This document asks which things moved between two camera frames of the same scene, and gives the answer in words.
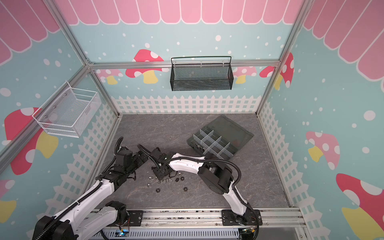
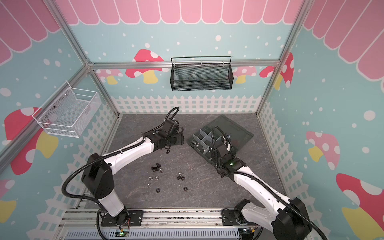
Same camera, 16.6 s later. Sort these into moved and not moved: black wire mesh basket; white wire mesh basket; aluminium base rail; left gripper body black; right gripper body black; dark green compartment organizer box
Moved: left gripper body black; right gripper body black
Not moved: aluminium base rail; dark green compartment organizer box; white wire mesh basket; black wire mesh basket
